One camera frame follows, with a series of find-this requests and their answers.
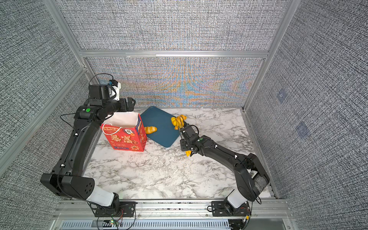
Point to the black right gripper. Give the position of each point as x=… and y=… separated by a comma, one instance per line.
x=182, y=145

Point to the teal plastic tray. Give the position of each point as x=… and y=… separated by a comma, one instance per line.
x=165, y=135

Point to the striped bread roll front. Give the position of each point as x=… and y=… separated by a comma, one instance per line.
x=150, y=130

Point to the red paper gift bag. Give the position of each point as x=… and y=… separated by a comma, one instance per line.
x=125, y=131

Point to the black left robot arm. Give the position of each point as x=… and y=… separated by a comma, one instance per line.
x=66, y=176

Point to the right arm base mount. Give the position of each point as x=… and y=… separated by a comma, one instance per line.
x=225, y=209

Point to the yellow metal tongs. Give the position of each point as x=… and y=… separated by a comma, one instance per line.
x=184, y=142

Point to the aluminium enclosure frame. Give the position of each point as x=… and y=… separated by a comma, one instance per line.
x=201, y=59

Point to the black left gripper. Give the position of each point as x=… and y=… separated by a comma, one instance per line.
x=125, y=108

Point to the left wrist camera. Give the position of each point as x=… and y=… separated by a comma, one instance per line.
x=114, y=89

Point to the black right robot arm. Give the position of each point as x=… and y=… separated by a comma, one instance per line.
x=250, y=176

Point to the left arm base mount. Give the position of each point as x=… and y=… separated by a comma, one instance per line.
x=115, y=209

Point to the aluminium front rail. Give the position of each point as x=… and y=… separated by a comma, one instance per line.
x=175, y=214

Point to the golden croissant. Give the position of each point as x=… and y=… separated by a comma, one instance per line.
x=178, y=122

